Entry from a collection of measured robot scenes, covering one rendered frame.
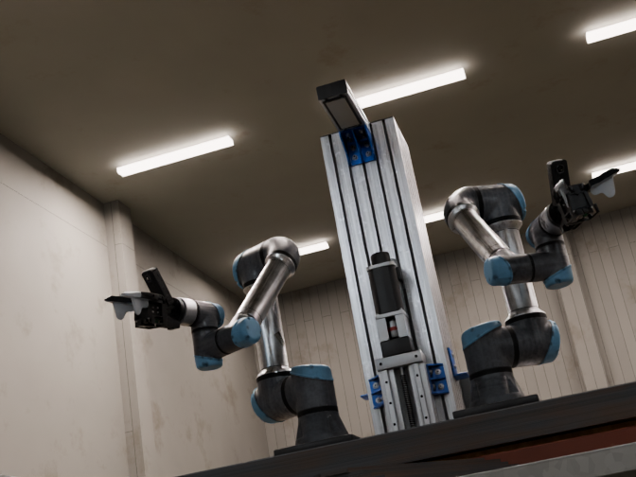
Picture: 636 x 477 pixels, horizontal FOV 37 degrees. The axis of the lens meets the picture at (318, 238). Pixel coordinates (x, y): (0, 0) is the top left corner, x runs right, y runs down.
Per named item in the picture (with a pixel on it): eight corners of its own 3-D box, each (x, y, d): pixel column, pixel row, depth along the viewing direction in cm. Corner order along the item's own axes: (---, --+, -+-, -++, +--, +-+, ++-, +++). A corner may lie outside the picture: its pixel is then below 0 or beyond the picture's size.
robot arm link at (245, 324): (320, 247, 291) (260, 354, 254) (294, 259, 297) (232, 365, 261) (297, 218, 287) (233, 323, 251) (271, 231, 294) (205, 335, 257)
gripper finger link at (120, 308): (105, 317, 248) (138, 319, 253) (105, 294, 249) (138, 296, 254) (100, 319, 250) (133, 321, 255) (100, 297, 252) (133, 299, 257)
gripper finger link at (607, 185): (632, 187, 226) (598, 205, 231) (623, 166, 228) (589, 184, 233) (627, 186, 223) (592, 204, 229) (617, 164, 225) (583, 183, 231)
